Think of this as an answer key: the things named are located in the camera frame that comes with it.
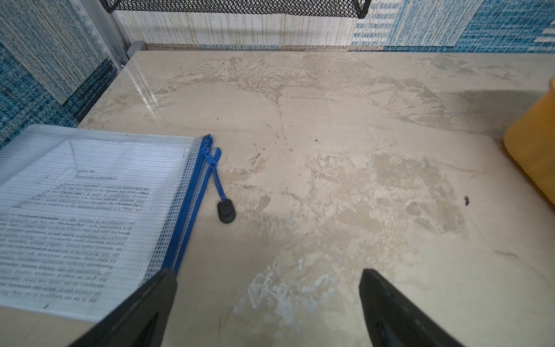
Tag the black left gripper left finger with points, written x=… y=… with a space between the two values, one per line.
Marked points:
x=140 y=320

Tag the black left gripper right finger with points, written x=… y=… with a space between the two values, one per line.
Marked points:
x=393 y=320

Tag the yellow plastic storage box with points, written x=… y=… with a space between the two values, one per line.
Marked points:
x=530 y=143

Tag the black wire mesh shelf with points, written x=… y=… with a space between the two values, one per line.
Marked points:
x=307 y=8

